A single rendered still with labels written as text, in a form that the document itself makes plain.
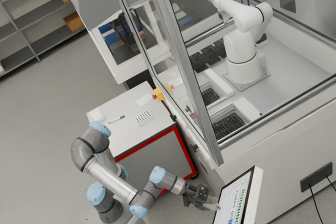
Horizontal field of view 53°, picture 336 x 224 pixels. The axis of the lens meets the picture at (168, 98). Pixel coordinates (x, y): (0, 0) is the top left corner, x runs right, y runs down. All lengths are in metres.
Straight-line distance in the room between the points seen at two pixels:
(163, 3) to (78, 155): 0.82
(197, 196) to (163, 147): 1.04
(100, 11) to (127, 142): 0.99
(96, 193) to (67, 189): 1.61
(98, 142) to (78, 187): 1.86
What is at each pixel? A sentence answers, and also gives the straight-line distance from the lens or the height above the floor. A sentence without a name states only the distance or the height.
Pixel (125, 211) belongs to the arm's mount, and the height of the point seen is 0.78.
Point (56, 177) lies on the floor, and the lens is 3.77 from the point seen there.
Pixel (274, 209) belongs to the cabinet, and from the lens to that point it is 2.59.
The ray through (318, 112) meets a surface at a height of 0.90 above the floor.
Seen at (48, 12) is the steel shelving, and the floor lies 0.62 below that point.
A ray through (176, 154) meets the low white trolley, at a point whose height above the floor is 0.43.
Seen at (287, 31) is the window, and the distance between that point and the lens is 1.65.
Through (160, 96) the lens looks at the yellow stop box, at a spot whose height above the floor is 0.88.
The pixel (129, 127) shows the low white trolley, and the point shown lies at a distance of 2.58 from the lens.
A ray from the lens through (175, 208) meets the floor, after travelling 2.96.
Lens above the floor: 2.47
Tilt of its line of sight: 40 degrees down
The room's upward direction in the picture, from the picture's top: 23 degrees counter-clockwise
